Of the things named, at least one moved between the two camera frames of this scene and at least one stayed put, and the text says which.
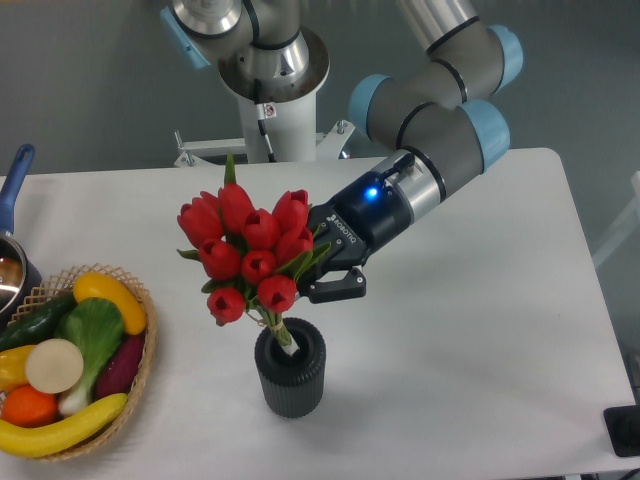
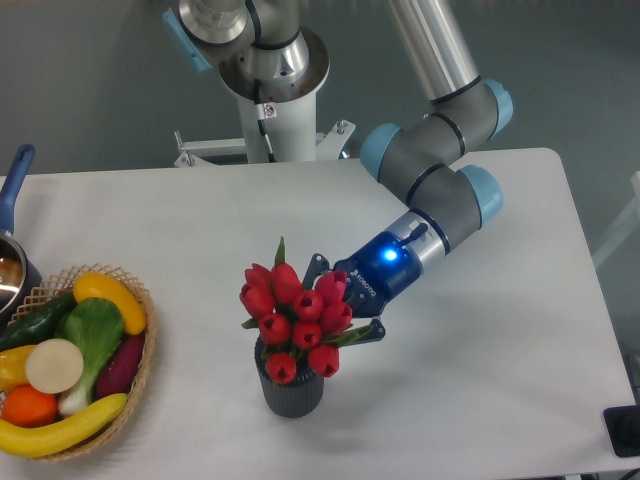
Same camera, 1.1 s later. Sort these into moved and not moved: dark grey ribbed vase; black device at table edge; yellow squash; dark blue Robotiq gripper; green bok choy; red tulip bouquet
Moved: red tulip bouquet; dark blue Robotiq gripper
Not moved: black device at table edge; green bok choy; yellow squash; dark grey ribbed vase
